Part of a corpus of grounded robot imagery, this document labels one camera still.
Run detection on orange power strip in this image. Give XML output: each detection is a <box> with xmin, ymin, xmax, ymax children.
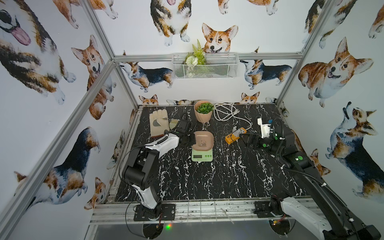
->
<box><xmin>225</xmin><ymin>128</ymin><xmax>247</xmax><ymax>145</ymax></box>

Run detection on pink bowl with panda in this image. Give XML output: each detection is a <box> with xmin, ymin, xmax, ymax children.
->
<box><xmin>192</xmin><ymin>131</ymin><xmax>214</xmax><ymax>151</ymax></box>

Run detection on green electronic scale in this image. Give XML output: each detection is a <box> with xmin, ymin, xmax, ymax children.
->
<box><xmin>192</xmin><ymin>145</ymin><xmax>213</xmax><ymax>162</ymax></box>

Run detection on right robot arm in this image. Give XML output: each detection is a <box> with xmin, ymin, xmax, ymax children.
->
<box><xmin>235</xmin><ymin>118</ymin><xmax>382</xmax><ymax>240</ymax></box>

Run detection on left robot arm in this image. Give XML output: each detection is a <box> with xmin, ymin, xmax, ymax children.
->
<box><xmin>119</xmin><ymin>112</ymin><xmax>194</xmax><ymax>212</ymax></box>

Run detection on green hand brush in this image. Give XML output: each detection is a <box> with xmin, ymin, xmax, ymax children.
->
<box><xmin>169</xmin><ymin>119</ymin><xmax>180</xmax><ymax>130</ymax></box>

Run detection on pink plant pot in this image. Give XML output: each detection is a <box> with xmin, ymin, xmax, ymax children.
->
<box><xmin>194</xmin><ymin>101</ymin><xmax>213</xmax><ymax>124</ymax></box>

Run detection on green artificial plant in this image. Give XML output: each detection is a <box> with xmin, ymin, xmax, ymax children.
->
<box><xmin>197</xmin><ymin>103</ymin><xmax>214</xmax><ymax>114</ymax></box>

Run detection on fern and white flower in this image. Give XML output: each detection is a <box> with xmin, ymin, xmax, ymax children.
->
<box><xmin>183</xmin><ymin>40</ymin><xmax>207</xmax><ymax>78</ymax></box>

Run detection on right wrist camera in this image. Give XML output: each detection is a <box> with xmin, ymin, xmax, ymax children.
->
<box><xmin>257</xmin><ymin>118</ymin><xmax>272</xmax><ymax>139</ymax></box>

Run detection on white power strip cord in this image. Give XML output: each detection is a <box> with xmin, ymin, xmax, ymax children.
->
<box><xmin>213</xmin><ymin>101</ymin><xmax>253</xmax><ymax>131</ymax></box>

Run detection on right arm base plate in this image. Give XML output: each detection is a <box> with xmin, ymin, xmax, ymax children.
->
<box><xmin>254</xmin><ymin>199</ymin><xmax>291</xmax><ymax>219</ymax></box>

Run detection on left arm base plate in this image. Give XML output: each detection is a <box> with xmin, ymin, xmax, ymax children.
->
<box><xmin>134</xmin><ymin>203</ymin><xmax>176</xmax><ymax>222</ymax></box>

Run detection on white wire wall basket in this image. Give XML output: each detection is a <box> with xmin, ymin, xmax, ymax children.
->
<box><xmin>172</xmin><ymin>53</ymin><xmax>240</xmax><ymax>79</ymax></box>

